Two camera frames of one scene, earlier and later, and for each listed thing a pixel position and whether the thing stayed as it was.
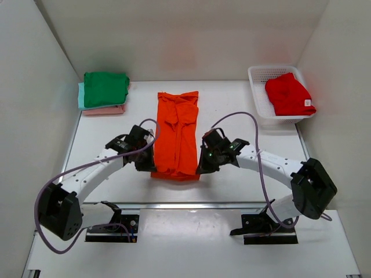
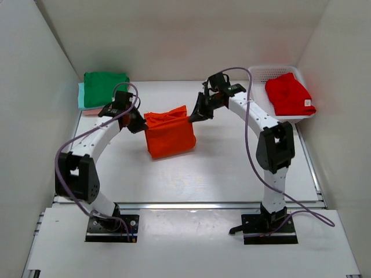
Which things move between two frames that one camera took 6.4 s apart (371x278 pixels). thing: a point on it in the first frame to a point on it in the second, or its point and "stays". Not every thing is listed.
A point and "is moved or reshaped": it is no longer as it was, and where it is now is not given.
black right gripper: [204, 167] to [200, 113]
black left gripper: [149, 165] to [140, 125]
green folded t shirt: [104, 88] stays
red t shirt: [288, 97] stays
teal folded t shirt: [81, 99] stays
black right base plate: [259, 229] stays
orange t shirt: [176, 136] is moved or reshaped
